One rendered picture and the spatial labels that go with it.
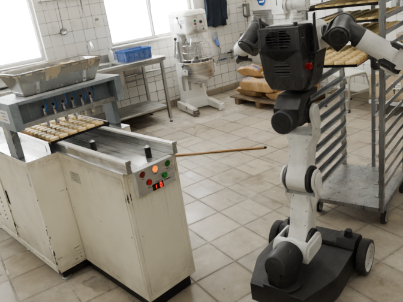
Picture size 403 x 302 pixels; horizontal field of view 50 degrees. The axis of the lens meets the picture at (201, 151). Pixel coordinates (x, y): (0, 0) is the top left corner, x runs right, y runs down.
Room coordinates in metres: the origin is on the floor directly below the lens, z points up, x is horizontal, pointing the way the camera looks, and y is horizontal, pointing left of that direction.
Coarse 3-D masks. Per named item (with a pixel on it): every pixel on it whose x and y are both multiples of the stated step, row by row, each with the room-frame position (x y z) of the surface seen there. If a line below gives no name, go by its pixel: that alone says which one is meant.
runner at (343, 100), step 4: (344, 96) 3.18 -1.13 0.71; (340, 100) 3.10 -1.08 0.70; (344, 100) 3.17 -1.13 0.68; (336, 104) 3.04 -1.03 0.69; (340, 104) 3.08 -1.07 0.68; (332, 108) 2.98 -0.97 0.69; (336, 108) 2.99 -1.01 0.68; (324, 112) 2.86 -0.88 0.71; (328, 112) 2.91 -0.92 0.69; (332, 112) 2.92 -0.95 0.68; (320, 116) 2.80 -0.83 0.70; (324, 116) 2.85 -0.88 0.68; (328, 116) 2.85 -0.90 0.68
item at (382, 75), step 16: (384, 0) 2.41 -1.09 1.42; (384, 16) 2.41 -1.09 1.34; (384, 32) 2.41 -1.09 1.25; (384, 80) 2.42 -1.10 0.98; (384, 96) 2.42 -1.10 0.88; (384, 112) 2.42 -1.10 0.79; (384, 128) 2.42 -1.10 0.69; (384, 144) 2.42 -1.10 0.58; (384, 160) 2.43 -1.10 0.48; (384, 176) 2.43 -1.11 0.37; (384, 192) 2.43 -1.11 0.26; (384, 208) 2.43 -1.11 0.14
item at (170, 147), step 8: (104, 128) 2.58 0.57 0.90; (112, 128) 2.55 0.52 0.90; (104, 136) 2.60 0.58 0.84; (112, 136) 2.53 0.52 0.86; (120, 136) 2.46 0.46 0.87; (128, 136) 2.39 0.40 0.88; (136, 136) 2.33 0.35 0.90; (144, 136) 2.29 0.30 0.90; (136, 144) 2.34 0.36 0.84; (144, 144) 2.28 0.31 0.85; (152, 144) 2.22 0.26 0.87; (160, 144) 2.17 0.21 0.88; (168, 144) 2.12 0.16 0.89; (168, 152) 2.13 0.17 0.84; (176, 152) 2.11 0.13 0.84
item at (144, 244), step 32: (64, 160) 2.39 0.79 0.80; (128, 160) 2.11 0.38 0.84; (96, 192) 2.16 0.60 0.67; (128, 192) 1.93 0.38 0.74; (160, 192) 2.05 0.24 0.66; (96, 224) 2.23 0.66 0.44; (128, 224) 1.95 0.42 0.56; (160, 224) 2.02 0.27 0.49; (96, 256) 2.32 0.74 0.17; (128, 256) 2.01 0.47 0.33; (160, 256) 2.00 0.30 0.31; (192, 256) 2.14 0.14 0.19; (128, 288) 2.14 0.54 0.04; (160, 288) 1.97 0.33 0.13
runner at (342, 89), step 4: (344, 84) 3.19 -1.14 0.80; (340, 88) 3.11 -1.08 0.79; (344, 88) 3.18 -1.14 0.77; (336, 92) 3.05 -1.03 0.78; (340, 92) 3.08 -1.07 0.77; (328, 96) 2.92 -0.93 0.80; (332, 96) 2.98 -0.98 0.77; (336, 96) 2.98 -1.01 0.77; (324, 100) 2.87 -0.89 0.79; (328, 100) 2.92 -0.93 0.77; (332, 100) 2.91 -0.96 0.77; (320, 104) 2.81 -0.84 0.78; (324, 104) 2.83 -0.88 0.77; (320, 108) 2.75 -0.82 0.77
